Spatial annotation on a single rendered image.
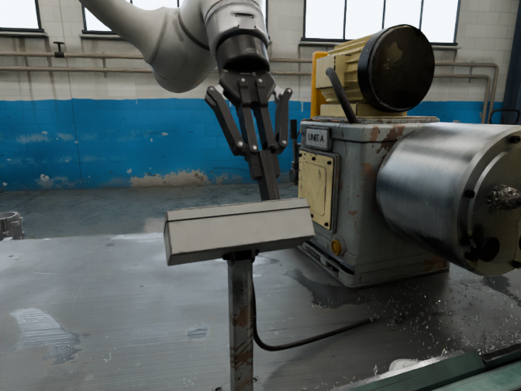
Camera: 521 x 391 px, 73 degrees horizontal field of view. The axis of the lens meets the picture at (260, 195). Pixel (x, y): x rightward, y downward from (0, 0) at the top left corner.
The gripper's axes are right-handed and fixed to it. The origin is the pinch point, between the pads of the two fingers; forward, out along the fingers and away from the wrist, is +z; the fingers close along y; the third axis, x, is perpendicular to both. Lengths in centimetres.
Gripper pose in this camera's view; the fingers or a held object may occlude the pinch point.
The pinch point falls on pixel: (266, 178)
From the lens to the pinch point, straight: 46.2
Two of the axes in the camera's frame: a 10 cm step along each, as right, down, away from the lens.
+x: -2.9, 3.3, 9.0
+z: 1.9, 9.4, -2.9
